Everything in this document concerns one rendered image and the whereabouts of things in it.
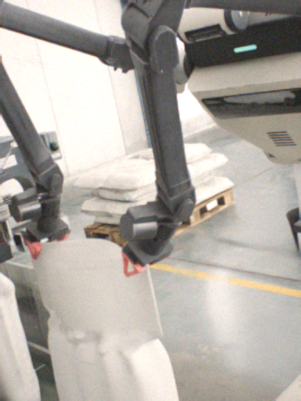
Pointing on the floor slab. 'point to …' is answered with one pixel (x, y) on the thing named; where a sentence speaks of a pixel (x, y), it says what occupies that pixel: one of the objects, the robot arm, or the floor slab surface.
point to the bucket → (294, 223)
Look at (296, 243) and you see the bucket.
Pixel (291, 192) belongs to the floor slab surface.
